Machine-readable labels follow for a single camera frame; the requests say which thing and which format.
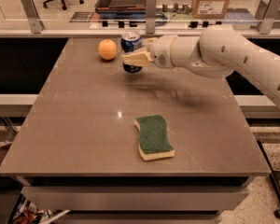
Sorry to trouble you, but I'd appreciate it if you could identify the cardboard box with label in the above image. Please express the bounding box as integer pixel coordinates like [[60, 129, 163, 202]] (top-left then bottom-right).
[[191, 0, 230, 19]]

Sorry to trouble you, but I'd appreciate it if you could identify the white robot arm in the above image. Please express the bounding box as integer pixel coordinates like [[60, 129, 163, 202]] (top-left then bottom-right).
[[122, 25, 280, 108]]

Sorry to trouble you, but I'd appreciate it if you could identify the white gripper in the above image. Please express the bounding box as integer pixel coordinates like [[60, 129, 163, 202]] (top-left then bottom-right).
[[121, 35, 177, 69]]

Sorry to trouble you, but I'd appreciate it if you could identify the orange fruit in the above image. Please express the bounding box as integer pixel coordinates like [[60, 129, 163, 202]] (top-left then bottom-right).
[[98, 39, 118, 61]]

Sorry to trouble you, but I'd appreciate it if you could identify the right metal glass bracket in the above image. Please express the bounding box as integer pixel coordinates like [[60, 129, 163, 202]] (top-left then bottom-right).
[[256, 0, 280, 35]]

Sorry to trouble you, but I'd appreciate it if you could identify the colourful snack bag bin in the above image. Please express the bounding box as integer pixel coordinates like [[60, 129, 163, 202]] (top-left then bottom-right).
[[7, 194, 70, 224]]

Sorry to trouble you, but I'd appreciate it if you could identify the left metal glass bracket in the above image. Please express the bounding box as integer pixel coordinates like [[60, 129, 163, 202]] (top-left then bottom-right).
[[21, 0, 44, 34]]

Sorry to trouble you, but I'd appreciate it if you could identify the middle metal glass bracket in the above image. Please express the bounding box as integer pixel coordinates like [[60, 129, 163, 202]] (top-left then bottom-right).
[[146, 0, 156, 35]]

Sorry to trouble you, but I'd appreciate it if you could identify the green yellow sponge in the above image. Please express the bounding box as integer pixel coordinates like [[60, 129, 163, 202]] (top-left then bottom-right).
[[134, 115, 175, 161]]

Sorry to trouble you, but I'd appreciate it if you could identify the blue pepsi can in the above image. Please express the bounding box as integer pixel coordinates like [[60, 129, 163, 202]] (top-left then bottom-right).
[[120, 32, 142, 74]]

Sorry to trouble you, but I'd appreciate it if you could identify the metal glass bracket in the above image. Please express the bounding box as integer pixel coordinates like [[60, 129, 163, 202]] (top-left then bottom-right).
[[256, 0, 280, 35], [146, 0, 156, 35], [21, 0, 44, 34]]

